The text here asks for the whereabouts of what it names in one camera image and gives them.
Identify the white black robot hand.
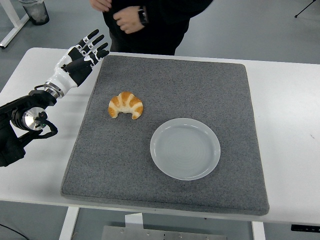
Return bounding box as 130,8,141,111
45,29,110,95

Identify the golden croissant bread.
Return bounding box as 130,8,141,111
107,91,144,121

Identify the pale grey round plate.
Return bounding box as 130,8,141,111
149,117,222,181

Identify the dark mesh waste bin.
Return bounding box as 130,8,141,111
19,0,50,26

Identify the person's right hand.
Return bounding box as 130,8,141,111
89,0,112,12

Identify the person's hand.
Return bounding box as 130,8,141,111
89,0,112,12
113,7,146,35

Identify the person's left hand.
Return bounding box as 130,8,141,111
113,7,146,35

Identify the black wristwatch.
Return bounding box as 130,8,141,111
138,6,150,27

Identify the person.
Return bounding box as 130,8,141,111
89,0,215,56

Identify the grey speckled felt mat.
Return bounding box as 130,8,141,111
60,54,270,217

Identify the white table leg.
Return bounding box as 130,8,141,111
251,221,266,240
58,206,80,240

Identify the black tripod leg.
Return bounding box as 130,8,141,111
294,0,320,19

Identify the black table control box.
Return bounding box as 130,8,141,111
290,224,320,232

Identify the white desk leg frame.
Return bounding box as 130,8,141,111
0,0,30,50

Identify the black floor cable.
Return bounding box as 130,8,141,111
0,223,25,240

